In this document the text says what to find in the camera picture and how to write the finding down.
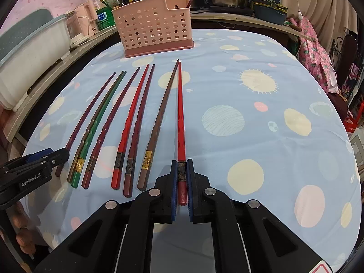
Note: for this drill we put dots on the black stove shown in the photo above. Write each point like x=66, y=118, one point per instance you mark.
x=227, y=10

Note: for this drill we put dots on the pink perforated utensil basket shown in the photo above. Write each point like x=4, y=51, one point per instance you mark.
x=153, y=25

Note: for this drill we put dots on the white patterned cup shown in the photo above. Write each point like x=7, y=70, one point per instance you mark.
x=112, y=2

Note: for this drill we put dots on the dark metal chair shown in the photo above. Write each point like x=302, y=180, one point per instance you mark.
x=349, y=51

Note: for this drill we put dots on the bright red chopstick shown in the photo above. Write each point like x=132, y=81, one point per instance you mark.
x=181, y=119
x=119, y=162

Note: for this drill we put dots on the pink floral cloth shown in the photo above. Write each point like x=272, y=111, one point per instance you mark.
x=315, y=54

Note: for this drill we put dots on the dark maroon chopstick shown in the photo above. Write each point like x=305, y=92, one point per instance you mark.
x=85, y=116

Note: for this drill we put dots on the red plastic stool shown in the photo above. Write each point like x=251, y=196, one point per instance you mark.
x=351, y=122

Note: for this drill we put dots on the person's left hand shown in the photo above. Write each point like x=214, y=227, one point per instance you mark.
x=22, y=227

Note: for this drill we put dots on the wooden counter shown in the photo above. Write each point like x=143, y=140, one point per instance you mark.
x=256, y=24

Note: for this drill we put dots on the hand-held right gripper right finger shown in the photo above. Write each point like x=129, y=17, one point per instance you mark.
x=190, y=199

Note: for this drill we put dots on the dark blue bowl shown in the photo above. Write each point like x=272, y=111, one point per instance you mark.
x=268, y=12

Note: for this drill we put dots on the beige curtain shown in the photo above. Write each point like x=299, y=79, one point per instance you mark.
x=318, y=0

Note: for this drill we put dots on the pink appliance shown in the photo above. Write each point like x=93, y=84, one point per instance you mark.
x=85, y=14

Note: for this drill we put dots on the blue planet print tablecloth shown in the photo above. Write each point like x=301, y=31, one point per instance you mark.
x=241, y=148

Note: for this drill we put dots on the olive brown chopstick gold band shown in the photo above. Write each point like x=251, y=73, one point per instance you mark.
x=71, y=173

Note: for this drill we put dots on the dark red twisted chopstick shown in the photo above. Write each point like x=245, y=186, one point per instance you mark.
x=90, y=165

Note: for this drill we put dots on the white tub with green lid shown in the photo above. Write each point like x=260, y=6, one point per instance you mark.
x=28, y=57

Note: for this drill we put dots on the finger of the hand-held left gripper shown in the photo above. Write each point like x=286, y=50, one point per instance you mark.
x=58, y=157
x=39, y=155

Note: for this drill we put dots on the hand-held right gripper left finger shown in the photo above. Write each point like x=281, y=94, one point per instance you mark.
x=174, y=193

